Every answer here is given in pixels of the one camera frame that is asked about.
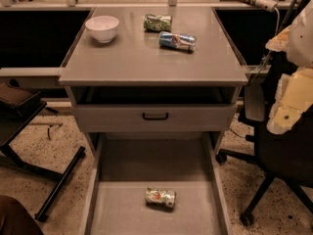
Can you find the blue pepsi can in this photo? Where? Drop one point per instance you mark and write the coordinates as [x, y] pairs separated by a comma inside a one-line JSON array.
[[177, 41]]

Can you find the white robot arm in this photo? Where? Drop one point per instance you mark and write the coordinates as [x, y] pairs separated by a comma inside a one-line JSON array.
[[300, 44]]

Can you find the open middle drawer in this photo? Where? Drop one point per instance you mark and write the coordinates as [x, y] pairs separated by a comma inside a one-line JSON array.
[[155, 187]]

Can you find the grey drawer cabinet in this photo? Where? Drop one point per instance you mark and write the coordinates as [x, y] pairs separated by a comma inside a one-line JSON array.
[[135, 70]]

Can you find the brown object bottom left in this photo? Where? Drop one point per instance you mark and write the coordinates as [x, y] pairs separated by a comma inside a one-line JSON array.
[[15, 219]]

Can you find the black office chair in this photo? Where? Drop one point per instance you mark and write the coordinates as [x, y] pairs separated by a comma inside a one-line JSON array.
[[287, 156]]

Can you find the white ceramic bowl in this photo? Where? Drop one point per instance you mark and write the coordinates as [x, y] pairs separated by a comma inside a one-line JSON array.
[[102, 28]]

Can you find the closed top drawer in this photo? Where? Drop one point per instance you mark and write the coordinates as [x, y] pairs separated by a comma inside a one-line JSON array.
[[128, 118]]

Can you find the white green 7up can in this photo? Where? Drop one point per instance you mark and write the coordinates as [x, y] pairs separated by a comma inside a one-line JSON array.
[[164, 197]]

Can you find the black drawer handle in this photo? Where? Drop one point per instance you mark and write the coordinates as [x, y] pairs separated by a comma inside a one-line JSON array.
[[157, 117]]

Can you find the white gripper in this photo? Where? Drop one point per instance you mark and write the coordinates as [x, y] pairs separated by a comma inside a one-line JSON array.
[[301, 39]]

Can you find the green soda can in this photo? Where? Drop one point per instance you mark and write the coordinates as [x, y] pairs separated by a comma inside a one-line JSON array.
[[157, 23]]

